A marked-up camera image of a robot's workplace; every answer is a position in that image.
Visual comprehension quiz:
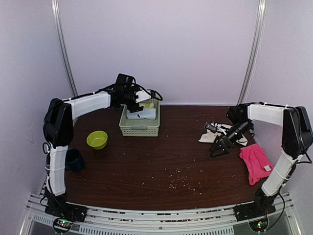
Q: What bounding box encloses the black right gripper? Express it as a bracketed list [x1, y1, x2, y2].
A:
[210, 120, 252, 158]

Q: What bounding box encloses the green patterned towel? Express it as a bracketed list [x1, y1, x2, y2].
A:
[139, 102, 155, 109]

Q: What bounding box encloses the light blue towel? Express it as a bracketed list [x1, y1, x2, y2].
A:
[126, 108, 157, 120]

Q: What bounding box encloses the pale green plastic basket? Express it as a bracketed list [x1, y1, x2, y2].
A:
[119, 99, 160, 137]

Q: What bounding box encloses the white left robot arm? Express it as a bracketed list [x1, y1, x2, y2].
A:
[43, 83, 163, 196]

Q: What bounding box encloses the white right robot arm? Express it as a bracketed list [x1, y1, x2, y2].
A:
[204, 102, 313, 197]

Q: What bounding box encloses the cream white towel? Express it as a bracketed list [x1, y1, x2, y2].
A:
[199, 128, 248, 146]

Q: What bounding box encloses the pink towel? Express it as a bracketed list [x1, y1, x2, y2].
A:
[240, 143, 273, 186]

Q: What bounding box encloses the lime green bowl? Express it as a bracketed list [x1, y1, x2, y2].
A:
[86, 130, 108, 150]

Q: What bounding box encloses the dark blue mug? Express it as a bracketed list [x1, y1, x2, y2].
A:
[65, 148, 86, 172]

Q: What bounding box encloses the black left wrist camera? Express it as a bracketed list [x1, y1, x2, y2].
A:
[115, 73, 135, 86]

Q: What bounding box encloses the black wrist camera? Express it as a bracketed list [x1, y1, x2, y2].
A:
[115, 73, 135, 86]
[226, 105, 246, 125]

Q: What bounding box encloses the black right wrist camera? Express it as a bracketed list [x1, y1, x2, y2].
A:
[226, 105, 246, 125]

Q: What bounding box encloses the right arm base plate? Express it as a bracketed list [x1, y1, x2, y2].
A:
[233, 202, 276, 222]

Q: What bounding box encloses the aluminium front rail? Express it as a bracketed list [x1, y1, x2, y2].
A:
[19, 192, 301, 235]

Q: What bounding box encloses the aluminium frame post left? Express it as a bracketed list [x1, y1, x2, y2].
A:
[51, 0, 78, 96]

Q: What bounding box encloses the aluminium frame post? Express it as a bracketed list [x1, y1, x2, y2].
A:
[51, 0, 78, 96]
[237, 0, 267, 105]

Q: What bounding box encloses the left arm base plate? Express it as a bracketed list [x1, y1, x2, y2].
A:
[45, 199, 88, 222]

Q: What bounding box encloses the aluminium frame post right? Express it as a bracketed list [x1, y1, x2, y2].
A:
[237, 0, 267, 105]

